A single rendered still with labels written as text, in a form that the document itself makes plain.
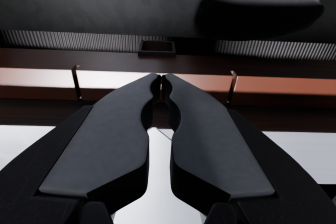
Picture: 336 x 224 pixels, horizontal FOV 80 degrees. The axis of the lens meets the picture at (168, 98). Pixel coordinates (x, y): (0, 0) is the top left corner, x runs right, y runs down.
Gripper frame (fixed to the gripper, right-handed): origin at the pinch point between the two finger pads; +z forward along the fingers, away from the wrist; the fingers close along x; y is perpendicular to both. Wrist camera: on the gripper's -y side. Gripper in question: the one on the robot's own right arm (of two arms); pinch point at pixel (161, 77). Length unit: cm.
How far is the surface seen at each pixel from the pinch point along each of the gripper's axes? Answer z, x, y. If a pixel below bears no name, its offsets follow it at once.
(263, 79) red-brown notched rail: 9.7, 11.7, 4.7
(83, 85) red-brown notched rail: 9.7, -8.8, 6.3
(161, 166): 5.4, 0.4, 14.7
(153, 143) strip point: 5.4, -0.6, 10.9
